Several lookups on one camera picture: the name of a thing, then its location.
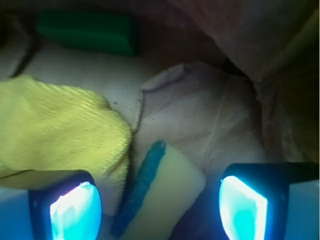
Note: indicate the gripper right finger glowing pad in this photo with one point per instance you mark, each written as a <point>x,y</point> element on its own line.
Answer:
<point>270,201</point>

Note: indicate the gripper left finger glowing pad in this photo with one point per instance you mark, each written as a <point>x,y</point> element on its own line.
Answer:
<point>64,205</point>

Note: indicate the yellow green sponge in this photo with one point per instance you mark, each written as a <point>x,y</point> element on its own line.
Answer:
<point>166,186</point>

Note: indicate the yellow microfiber cloth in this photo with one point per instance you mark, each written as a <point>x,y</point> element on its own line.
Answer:
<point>49,127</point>

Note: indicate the brown paper bag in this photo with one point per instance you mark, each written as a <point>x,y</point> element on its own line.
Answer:
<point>219,80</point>

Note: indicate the green rectangular block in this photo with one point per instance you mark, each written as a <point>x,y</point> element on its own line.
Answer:
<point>104,32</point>

